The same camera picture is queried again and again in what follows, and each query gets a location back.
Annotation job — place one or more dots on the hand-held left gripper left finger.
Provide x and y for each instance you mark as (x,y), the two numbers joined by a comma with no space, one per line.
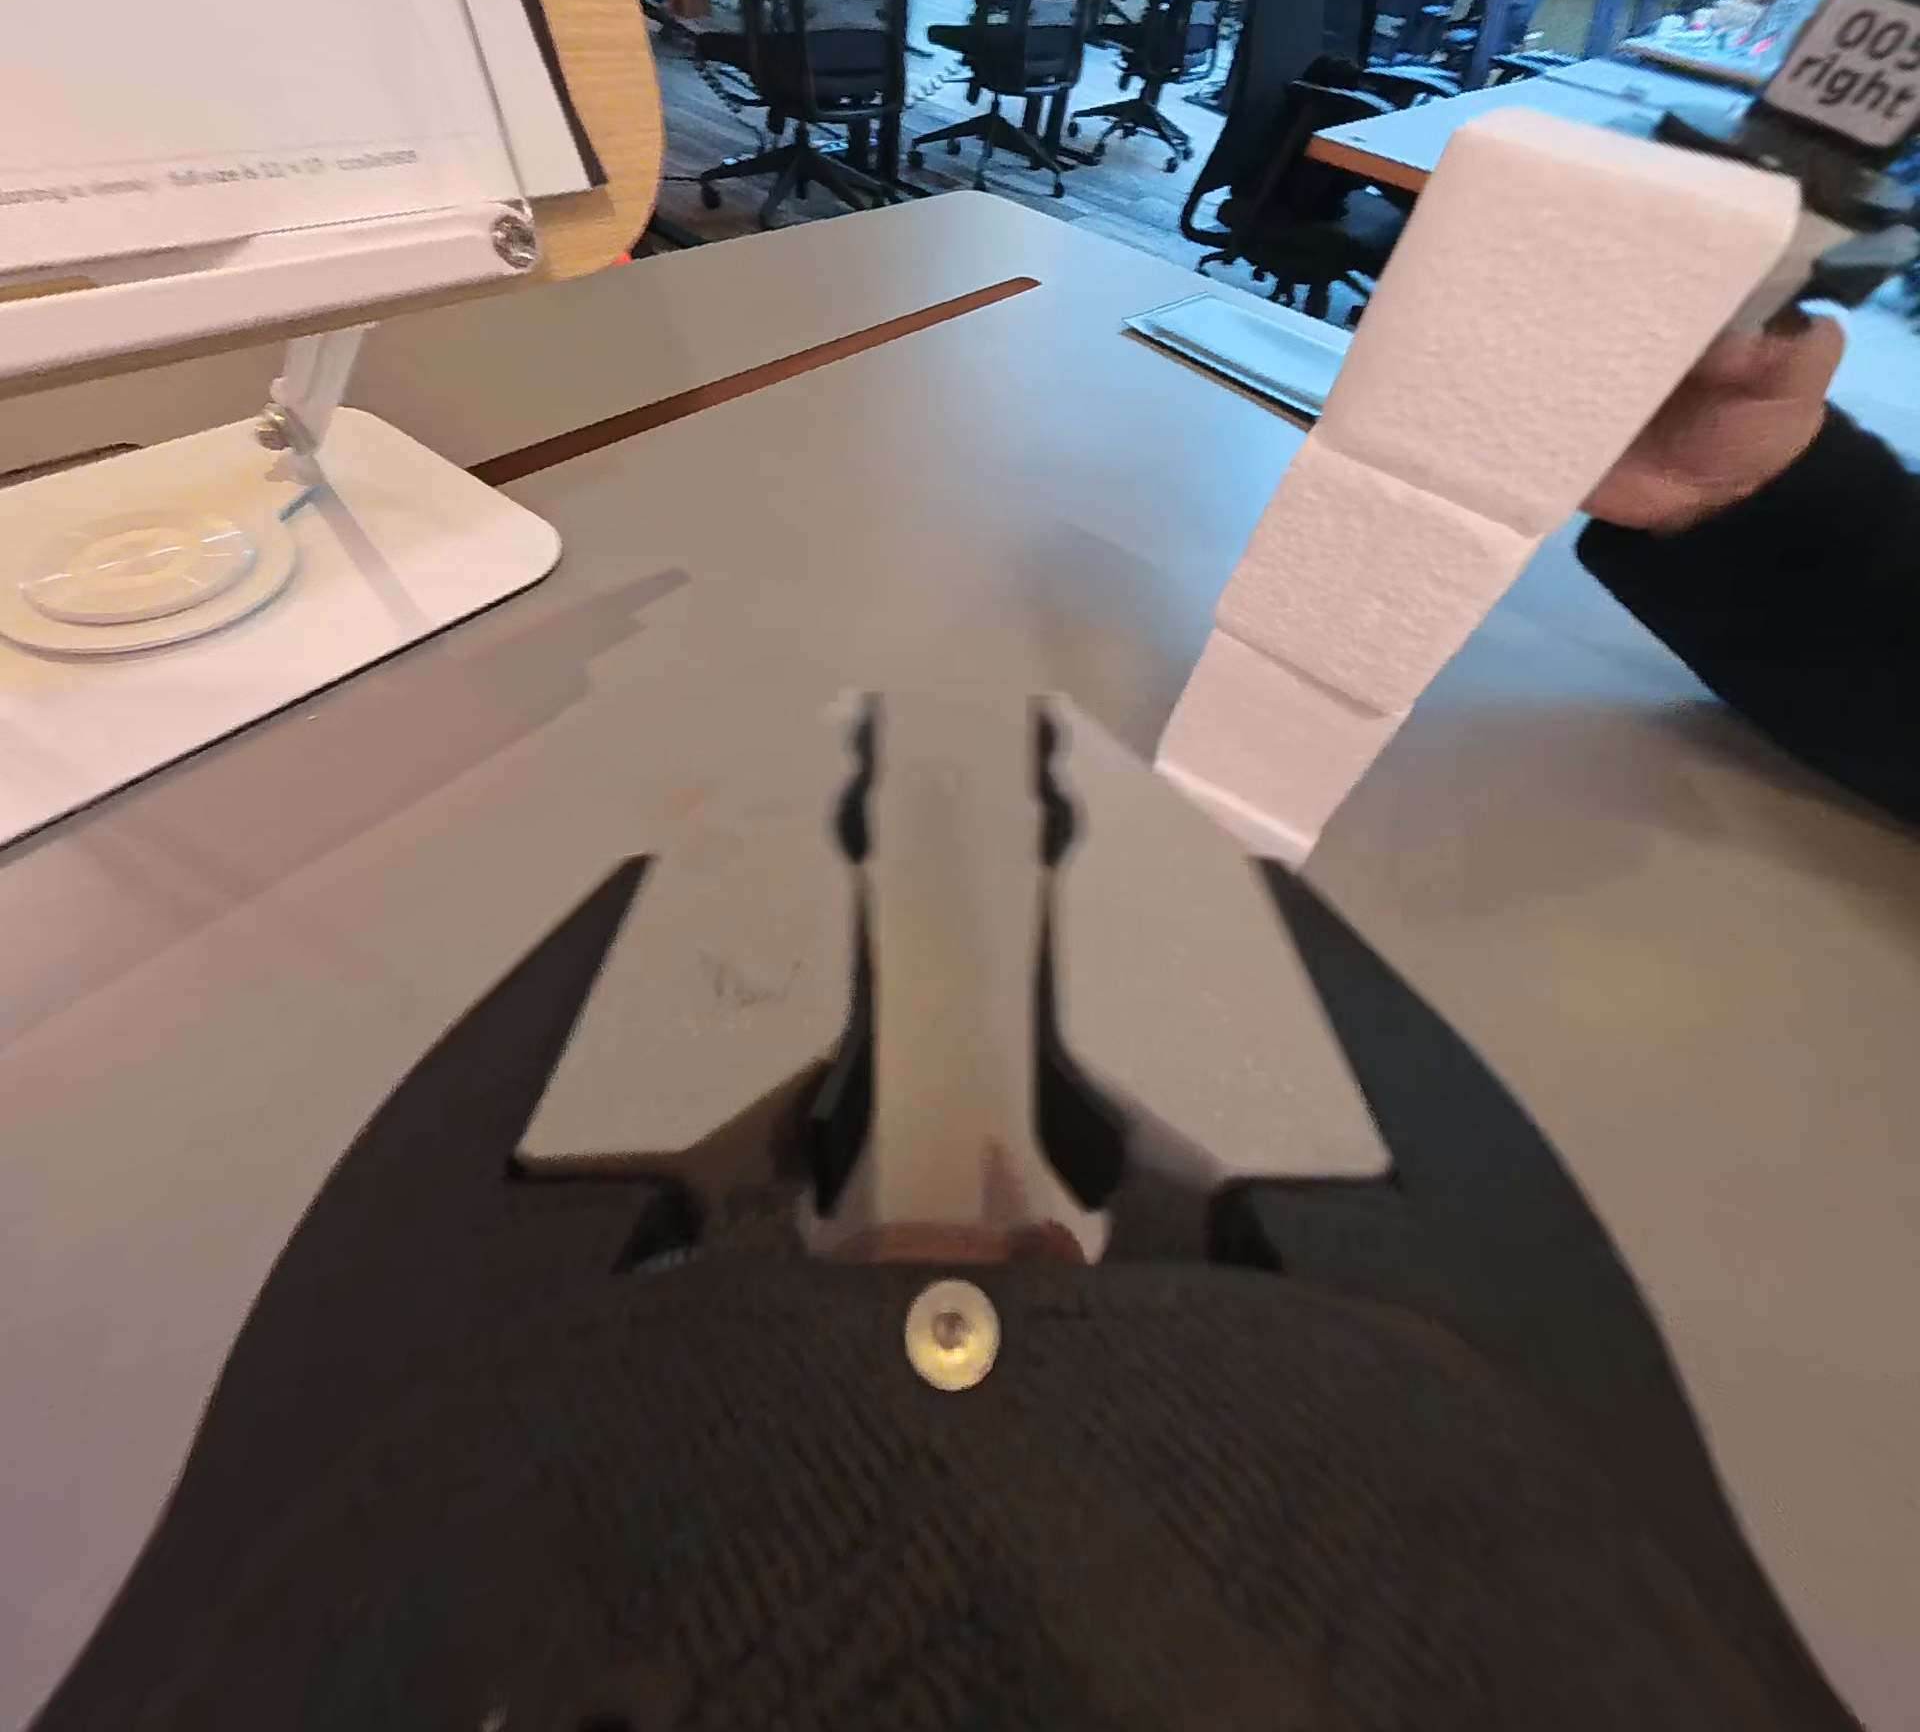
(704,997)

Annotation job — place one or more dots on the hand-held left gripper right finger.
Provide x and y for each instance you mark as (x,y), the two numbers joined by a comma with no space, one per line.
(1200,1012)

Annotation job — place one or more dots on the white hard foam cube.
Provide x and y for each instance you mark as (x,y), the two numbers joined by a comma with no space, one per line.
(1364,576)
(1274,756)
(1545,307)

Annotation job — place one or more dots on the person's right hand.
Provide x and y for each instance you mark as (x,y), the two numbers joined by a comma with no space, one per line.
(1725,426)

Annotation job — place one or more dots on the grey office table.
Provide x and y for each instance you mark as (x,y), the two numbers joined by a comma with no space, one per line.
(1395,150)

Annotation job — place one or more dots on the printed instruction sheet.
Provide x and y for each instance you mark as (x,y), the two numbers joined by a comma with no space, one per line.
(225,36)

